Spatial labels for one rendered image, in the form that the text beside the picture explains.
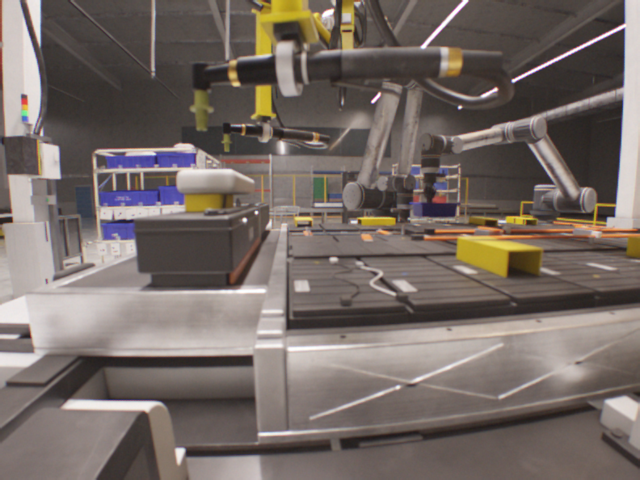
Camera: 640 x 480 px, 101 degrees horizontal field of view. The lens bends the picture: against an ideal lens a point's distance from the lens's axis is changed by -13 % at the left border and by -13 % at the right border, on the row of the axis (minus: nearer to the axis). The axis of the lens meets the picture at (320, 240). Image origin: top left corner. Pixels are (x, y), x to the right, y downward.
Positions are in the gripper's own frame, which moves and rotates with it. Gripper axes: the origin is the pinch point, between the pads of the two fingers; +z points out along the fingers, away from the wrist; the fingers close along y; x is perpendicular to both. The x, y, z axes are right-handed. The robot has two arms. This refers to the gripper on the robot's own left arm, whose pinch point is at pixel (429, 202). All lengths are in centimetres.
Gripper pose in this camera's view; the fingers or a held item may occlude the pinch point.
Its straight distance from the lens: 187.5
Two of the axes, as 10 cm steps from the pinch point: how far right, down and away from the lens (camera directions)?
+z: 0.0, 9.9, 1.4
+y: 1.0, 1.4, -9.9
